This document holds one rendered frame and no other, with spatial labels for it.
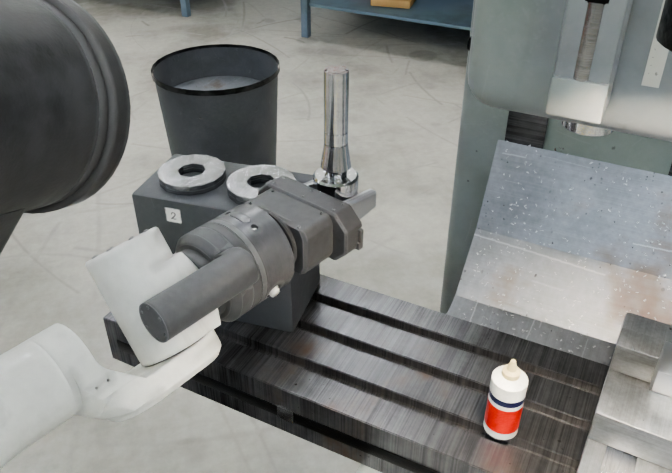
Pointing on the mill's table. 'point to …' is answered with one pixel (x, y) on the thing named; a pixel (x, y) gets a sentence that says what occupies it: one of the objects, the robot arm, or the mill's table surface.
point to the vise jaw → (634, 421)
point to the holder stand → (266, 316)
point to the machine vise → (654, 335)
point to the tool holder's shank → (336, 122)
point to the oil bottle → (505, 401)
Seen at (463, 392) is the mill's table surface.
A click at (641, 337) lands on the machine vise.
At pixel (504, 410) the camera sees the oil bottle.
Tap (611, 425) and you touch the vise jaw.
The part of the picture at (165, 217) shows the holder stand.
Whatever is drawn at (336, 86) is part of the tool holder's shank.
